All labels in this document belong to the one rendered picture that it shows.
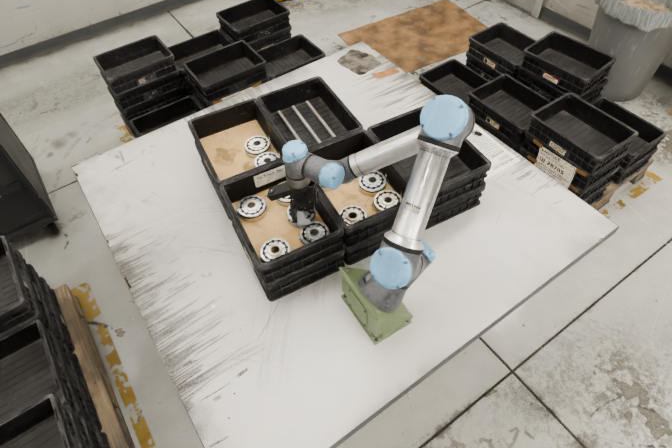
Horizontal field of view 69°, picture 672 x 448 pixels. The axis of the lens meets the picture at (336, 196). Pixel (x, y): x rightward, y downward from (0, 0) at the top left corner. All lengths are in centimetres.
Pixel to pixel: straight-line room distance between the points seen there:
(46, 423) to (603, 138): 265
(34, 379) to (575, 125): 267
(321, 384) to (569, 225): 109
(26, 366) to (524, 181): 209
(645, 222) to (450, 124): 206
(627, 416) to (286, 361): 151
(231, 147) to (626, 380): 197
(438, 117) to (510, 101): 178
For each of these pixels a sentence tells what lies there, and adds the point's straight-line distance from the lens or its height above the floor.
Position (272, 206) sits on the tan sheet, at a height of 83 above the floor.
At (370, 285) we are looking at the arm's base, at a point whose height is 90.
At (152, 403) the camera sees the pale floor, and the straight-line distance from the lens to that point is 249.
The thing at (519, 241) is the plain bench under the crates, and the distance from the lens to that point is 194.
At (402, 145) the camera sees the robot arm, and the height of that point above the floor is 120.
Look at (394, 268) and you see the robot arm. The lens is 133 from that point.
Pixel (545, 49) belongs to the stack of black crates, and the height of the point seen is 50.
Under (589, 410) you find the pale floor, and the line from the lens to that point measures 250.
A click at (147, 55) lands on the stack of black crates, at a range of 343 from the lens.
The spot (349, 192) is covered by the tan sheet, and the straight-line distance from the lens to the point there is 183.
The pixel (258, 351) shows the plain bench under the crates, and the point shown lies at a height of 70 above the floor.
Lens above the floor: 221
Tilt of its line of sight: 49 degrees down
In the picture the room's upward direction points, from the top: 4 degrees counter-clockwise
